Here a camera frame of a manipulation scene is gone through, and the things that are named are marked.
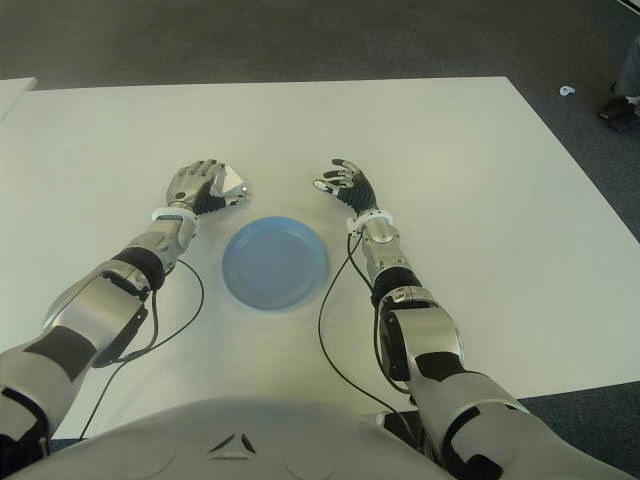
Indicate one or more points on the small white floor object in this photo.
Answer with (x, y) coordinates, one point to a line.
(566, 91)

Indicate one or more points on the grey robot torso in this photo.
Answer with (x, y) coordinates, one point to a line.
(250, 440)

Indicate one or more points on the blue plastic plate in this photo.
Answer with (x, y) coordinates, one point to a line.
(275, 265)

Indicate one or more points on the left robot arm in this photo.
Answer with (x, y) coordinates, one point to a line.
(95, 305)

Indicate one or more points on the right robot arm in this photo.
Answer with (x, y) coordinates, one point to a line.
(430, 335)

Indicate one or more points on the white charger block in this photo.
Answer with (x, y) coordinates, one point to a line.
(231, 181)

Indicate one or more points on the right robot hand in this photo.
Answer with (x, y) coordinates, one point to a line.
(360, 192)

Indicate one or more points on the person's jeans leg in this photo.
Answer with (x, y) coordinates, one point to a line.
(631, 70)

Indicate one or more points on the person's dark shoe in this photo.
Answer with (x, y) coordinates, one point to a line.
(620, 112)

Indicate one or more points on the white side table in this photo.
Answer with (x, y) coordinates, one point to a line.
(15, 95)

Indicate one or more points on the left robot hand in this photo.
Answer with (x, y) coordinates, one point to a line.
(187, 182)

